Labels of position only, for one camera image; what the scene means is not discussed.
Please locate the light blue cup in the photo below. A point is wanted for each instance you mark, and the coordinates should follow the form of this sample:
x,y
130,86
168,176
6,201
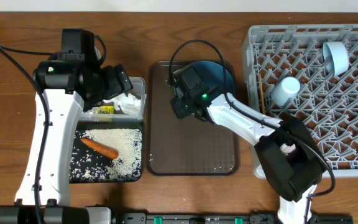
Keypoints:
x,y
286,89

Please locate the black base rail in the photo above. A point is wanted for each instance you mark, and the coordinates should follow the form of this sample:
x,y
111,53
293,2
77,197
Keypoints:
x,y
142,218

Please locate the orange carrot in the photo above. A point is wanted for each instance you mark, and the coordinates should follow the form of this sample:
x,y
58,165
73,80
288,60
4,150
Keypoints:
x,y
101,148

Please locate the black tray bin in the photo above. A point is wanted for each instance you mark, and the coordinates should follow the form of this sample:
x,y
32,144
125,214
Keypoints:
x,y
76,149

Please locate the brown serving tray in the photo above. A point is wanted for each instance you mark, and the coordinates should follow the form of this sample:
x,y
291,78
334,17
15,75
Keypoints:
x,y
184,147

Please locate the grey dishwasher rack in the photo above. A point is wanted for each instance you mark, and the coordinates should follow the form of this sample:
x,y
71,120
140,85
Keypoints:
x,y
327,104

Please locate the yellow foil snack wrapper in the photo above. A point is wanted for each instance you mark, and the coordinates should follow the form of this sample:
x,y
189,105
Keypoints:
x,y
109,109

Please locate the clear plastic bin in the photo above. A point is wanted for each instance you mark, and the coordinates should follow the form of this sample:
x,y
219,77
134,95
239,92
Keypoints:
x,y
119,117

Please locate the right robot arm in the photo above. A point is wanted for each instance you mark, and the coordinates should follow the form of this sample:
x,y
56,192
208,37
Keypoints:
x,y
289,157

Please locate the light blue white bowl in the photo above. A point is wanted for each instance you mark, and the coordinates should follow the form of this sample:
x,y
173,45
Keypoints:
x,y
337,56

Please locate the pink white cup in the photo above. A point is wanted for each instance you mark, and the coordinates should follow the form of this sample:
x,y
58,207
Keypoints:
x,y
287,149

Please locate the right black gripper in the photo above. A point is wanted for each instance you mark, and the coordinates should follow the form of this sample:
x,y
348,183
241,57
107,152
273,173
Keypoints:
x,y
175,102

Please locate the spilled white rice grains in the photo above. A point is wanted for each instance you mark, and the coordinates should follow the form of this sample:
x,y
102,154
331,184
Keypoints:
x,y
126,152

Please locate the white tissue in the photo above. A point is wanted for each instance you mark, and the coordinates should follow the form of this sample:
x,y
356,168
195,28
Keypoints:
x,y
125,103

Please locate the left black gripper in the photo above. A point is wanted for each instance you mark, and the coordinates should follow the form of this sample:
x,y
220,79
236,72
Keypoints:
x,y
116,88

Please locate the dark blue plate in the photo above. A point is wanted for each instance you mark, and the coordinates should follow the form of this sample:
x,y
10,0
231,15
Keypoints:
x,y
212,74

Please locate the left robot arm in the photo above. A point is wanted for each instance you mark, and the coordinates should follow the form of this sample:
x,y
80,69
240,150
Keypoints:
x,y
65,89

